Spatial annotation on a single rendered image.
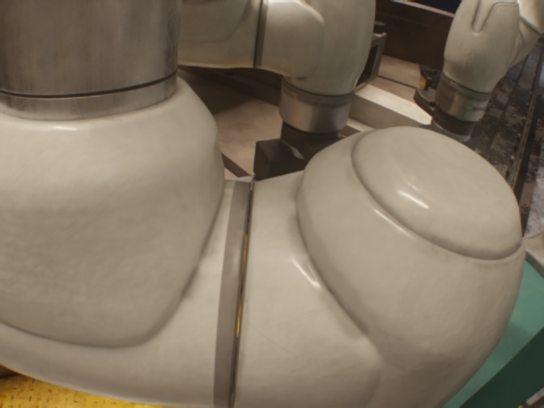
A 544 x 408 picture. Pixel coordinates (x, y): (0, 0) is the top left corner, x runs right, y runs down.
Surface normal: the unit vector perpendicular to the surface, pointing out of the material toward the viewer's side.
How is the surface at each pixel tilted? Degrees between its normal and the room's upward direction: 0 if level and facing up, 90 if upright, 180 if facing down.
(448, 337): 69
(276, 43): 94
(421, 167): 7
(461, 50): 91
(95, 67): 82
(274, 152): 0
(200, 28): 103
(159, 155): 48
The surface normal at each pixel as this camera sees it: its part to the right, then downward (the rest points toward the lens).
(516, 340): 0.11, -0.76
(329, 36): -0.09, 0.62
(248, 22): 0.06, 0.37
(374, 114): -0.51, 0.22
